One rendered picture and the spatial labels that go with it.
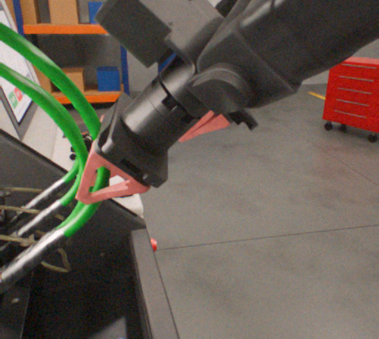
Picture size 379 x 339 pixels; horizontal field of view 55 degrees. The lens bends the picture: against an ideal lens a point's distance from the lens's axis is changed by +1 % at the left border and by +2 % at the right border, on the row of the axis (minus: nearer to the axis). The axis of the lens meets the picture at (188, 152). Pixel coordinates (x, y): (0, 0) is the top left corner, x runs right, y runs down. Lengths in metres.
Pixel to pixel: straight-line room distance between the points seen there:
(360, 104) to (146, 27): 4.28
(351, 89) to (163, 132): 4.28
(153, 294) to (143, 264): 0.08
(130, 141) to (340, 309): 1.87
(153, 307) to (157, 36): 0.44
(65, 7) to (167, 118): 5.39
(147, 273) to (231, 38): 0.52
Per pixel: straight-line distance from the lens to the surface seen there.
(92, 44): 6.85
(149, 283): 0.66
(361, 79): 4.49
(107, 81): 5.79
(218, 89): 0.24
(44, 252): 0.42
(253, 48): 0.22
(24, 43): 0.35
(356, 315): 2.11
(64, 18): 5.69
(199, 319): 1.92
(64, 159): 1.12
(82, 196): 0.39
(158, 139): 0.33
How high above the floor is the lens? 1.38
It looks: 21 degrees down
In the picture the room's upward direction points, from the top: straight up
